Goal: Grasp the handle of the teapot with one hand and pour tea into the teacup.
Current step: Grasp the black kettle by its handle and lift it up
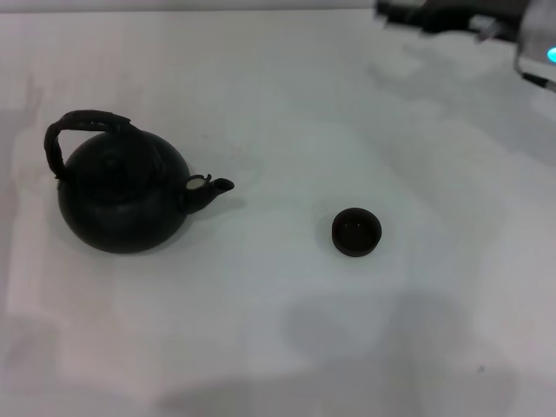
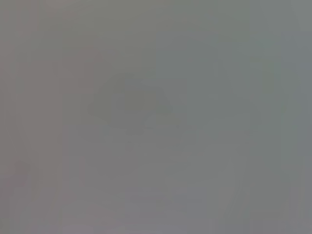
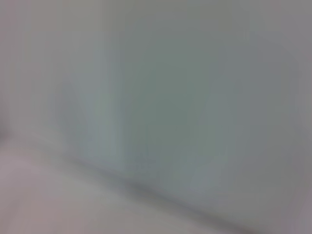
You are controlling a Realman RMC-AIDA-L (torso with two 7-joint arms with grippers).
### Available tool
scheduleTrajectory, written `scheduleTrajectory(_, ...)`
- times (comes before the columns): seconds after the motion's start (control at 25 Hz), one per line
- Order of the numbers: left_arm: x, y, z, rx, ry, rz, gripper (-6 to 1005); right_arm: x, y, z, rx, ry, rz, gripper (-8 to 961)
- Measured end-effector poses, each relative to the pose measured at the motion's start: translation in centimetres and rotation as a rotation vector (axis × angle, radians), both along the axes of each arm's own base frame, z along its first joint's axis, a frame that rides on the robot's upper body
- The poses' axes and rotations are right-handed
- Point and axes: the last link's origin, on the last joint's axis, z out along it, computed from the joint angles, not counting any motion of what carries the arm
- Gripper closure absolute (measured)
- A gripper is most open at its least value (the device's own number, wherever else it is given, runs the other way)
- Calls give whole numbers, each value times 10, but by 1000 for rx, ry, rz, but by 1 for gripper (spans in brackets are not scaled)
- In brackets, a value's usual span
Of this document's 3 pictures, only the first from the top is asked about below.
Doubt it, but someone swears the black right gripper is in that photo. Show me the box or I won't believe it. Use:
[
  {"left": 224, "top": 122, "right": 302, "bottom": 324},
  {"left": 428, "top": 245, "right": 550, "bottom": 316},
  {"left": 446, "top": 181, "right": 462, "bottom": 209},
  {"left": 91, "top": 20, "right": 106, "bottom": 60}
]
[{"left": 374, "top": 0, "right": 477, "bottom": 35}]

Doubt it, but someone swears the small dark brown teacup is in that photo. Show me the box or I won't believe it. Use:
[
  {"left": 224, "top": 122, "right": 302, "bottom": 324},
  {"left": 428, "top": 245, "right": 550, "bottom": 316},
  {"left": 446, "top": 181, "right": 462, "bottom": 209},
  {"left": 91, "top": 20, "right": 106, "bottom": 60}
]
[{"left": 331, "top": 207, "right": 383, "bottom": 259}]

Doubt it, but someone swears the black round teapot with handle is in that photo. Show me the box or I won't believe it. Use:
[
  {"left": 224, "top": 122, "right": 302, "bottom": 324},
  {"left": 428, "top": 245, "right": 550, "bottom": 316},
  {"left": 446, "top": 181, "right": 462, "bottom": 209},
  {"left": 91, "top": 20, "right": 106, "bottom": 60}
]
[{"left": 43, "top": 109, "right": 236, "bottom": 255}]

